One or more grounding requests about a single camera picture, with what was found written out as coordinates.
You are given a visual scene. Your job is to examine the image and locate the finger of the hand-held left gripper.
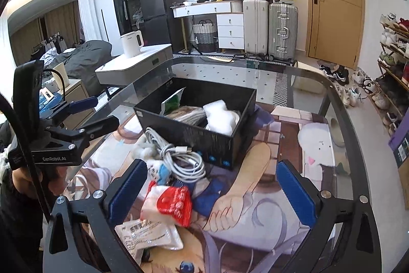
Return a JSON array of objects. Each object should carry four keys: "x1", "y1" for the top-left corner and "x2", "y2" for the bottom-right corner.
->
[
  {"x1": 39, "y1": 96, "x2": 98, "y2": 124},
  {"x1": 47, "y1": 116, "x2": 120, "y2": 146}
]

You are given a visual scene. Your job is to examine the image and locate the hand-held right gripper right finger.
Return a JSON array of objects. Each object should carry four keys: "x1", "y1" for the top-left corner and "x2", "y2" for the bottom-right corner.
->
[{"x1": 276, "y1": 160, "x2": 382, "y2": 273}]

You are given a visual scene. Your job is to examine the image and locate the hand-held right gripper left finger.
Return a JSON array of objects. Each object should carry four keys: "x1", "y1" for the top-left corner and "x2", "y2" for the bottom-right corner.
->
[{"x1": 43, "y1": 159, "x2": 149, "y2": 273}]

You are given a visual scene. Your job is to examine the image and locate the green and white packet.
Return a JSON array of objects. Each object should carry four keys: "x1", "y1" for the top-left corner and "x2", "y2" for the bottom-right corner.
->
[{"x1": 161, "y1": 88, "x2": 186, "y2": 116}]

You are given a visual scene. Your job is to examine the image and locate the bag of striped white rope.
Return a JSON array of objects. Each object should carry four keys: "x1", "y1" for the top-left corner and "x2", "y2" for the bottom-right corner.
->
[{"x1": 166, "y1": 105, "x2": 208, "y2": 127}]

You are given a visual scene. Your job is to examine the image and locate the black cardboard box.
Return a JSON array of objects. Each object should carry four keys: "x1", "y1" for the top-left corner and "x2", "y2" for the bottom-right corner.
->
[{"x1": 133, "y1": 77, "x2": 257, "y2": 169}]

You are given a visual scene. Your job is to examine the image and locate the bag of plain white rope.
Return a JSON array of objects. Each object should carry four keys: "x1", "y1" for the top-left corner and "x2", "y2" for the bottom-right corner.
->
[{"x1": 203, "y1": 100, "x2": 242, "y2": 135}]

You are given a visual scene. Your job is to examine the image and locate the person's left forearm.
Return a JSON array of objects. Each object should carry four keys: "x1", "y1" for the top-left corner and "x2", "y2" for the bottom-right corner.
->
[{"x1": 0, "y1": 119, "x2": 48, "y2": 273}]

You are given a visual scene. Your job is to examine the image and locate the person's left hand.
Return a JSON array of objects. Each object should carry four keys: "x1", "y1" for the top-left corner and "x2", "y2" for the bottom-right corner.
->
[{"x1": 12, "y1": 168, "x2": 43, "y2": 198}]

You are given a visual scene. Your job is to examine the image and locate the wooden nightstand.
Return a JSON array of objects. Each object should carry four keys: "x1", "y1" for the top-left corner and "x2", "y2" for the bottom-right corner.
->
[{"x1": 40, "y1": 79, "x2": 87, "y2": 129}]

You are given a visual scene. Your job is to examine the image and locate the small blue and white pouch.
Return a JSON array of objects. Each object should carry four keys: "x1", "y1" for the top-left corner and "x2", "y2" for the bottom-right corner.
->
[{"x1": 147, "y1": 161, "x2": 173, "y2": 184}]

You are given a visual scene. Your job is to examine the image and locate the dark bedding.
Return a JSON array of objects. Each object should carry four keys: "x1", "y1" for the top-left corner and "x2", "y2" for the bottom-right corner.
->
[{"x1": 41, "y1": 40, "x2": 112, "y2": 85}]

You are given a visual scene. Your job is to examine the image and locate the white earphones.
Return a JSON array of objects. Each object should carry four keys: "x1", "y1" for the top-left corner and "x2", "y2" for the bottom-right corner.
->
[{"x1": 132, "y1": 140, "x2": 160, "y2": 162}]

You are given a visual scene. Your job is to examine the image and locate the red and white packet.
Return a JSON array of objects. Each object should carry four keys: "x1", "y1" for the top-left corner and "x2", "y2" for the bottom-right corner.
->
[{"x1": 141, "y1": 185, "x2": 194, "y2": 228}]

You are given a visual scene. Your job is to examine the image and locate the white printed packet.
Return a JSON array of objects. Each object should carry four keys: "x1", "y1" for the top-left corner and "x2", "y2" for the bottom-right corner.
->
[{"x1": 114, "y1": 219, "x2": 184, "y2": 265}]

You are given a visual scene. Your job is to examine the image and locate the printed desk mat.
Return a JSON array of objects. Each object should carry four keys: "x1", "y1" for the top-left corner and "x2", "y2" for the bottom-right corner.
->
[{"x1": 64, "y1": 102, "x2": 339, "y2": 273}]

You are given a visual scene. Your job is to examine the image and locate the beige curtain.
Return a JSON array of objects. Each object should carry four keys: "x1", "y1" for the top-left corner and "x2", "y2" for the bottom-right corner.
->
[{"x1": 9, "y1": 1, "x2": 79, "y2": 64}]

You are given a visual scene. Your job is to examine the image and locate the white electric kettle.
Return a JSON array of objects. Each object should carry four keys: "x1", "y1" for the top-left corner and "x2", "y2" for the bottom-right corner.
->
[{"x1": 120, "y1": 30, "x2": 143, "y2": 59}]

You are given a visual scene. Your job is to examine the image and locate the purple box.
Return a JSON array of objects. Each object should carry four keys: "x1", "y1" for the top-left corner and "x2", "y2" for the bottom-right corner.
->
[{"x1": 388, "y1": 123, "x2": 409, "y2": 152}]

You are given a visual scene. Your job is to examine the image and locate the dark grey fridge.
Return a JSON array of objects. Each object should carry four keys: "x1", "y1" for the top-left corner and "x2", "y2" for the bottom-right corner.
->
[{"x1": 137, "y1": 0, "x2": 189, "y2": 51}]

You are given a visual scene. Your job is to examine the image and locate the shoes by the door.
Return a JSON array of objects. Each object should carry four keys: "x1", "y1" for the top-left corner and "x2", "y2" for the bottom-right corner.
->
[{"x1": 318, "y1": 60, "x2": 374, "y2": 107}]

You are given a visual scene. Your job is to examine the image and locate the woven laundry basket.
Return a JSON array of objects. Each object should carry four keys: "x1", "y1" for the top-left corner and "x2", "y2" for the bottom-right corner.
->
[{"x1": 192, "y1": 20, "x2": 218, "y2": 53}]

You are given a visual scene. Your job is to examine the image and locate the wooden shoe rack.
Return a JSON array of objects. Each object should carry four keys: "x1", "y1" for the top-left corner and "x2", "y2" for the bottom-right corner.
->
[{"x1": 377, "y1": 20, "x2": 409, "y2": 133}]

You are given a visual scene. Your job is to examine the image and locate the white vanity desk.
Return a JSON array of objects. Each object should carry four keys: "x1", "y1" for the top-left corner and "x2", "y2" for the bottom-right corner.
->
[{"x1": 171, "y1": 1, "x2": 245, "y2": 51}]

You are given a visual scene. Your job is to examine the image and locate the silver suitcase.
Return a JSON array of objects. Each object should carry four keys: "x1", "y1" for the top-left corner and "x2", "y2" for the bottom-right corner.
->
[{"x1": 268, "y1": 2, "x2": 298, "y2": 61}]

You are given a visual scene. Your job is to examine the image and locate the white suitcase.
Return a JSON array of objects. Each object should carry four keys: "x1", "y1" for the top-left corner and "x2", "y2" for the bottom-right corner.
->
[{"x1": 243, "y1": 0, "x2": 269, "y2": 54}]

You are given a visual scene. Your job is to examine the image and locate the shoe rack with shoes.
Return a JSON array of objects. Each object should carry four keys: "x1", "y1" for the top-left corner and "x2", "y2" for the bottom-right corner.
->
[{"x1": 372, "y1": 13, "x2": 409, "y2": 133}]

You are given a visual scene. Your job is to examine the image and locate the wooden door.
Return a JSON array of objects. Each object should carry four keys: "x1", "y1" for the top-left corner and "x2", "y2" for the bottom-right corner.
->
[{"x1": 303, "y1": 0, "x2": 365, "y2": 69}]

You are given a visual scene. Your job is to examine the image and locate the black cable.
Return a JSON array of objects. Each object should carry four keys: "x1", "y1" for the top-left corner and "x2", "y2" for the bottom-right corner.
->
[{"x1": 0, "y1": 93, "x2": 55, "y2": 219}]

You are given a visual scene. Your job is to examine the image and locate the white cable bundle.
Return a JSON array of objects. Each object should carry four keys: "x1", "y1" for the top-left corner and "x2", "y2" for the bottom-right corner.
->
[{"x1": 144, "y1": 127, "x2": 207, "y2": 179}]

